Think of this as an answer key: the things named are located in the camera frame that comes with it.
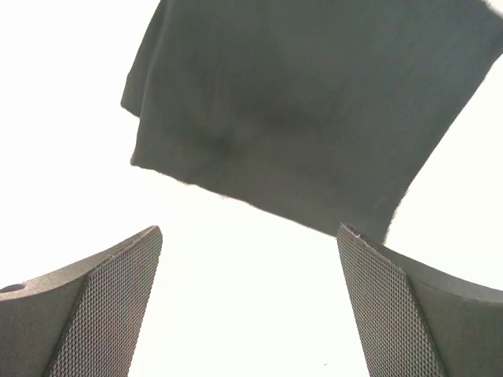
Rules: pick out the black t shirt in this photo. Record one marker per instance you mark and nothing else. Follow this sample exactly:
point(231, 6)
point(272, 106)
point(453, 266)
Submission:
point(320, 112)

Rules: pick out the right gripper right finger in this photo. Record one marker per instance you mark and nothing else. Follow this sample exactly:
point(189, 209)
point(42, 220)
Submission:
point(414, 320)

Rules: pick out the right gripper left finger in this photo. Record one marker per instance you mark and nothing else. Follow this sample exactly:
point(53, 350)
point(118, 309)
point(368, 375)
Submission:
point(83, 319)

